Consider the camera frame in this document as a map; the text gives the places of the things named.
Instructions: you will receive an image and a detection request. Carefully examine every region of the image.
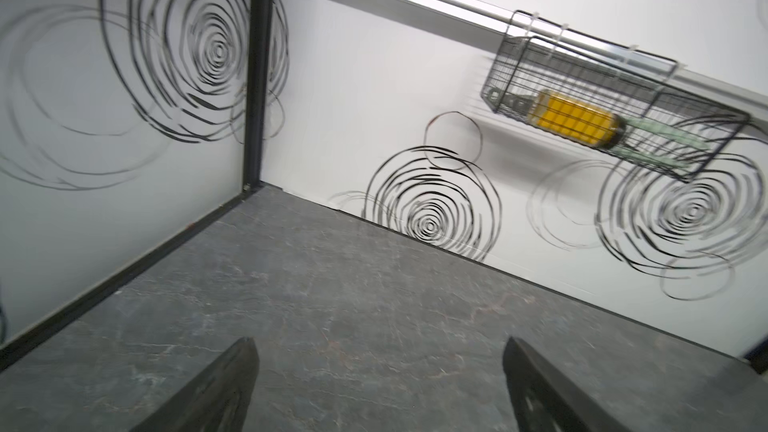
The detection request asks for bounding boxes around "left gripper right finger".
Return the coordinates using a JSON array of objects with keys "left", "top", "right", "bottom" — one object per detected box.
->
[{"left": 502, "top": 336, "right": 627, "bottom": 432}]

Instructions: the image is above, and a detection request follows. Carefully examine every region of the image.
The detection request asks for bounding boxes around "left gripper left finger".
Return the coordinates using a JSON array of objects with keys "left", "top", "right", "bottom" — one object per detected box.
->
[{"left": 133, "top": 337, "right": 260, "bottom": 431}]

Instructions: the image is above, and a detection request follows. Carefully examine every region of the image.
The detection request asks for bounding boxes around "green box in basket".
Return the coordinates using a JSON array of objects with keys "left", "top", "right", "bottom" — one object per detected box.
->
[{"left": 610, "top": 117, "right": 710, "bottom": 169}]

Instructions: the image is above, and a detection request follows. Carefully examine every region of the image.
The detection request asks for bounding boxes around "black wire wall basket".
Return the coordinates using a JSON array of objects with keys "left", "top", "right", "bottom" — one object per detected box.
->
[{"left": 480, "top": 11, "right": 751, "bottom": 181}]

